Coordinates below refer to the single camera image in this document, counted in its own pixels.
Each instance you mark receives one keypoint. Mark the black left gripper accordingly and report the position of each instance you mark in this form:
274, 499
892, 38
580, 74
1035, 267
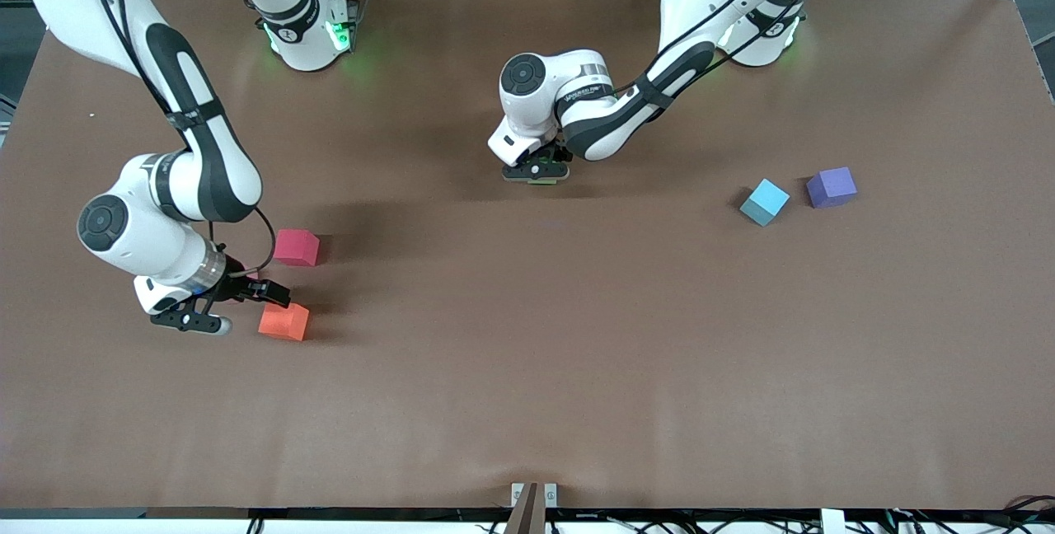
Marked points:
563, 155

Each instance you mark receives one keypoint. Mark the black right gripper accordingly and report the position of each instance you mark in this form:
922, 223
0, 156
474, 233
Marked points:
236, 286

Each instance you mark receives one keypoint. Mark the orange foam cube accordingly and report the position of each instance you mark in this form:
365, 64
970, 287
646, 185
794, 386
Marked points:
283, 321

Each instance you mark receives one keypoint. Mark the light blue foam cube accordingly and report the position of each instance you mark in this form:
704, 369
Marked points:
764, 203

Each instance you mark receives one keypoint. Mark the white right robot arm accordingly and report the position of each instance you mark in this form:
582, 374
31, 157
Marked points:
74, 7

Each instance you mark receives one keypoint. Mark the crimson pink foam cube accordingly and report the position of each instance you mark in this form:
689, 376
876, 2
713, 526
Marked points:
295, 250

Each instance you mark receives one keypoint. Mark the brown table cover mat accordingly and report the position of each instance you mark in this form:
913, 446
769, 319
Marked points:
527, 394

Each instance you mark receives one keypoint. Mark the purple foam cube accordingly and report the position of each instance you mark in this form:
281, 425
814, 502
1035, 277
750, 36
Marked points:
831, 188

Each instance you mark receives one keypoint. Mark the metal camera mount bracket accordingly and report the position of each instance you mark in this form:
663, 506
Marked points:
533, 509

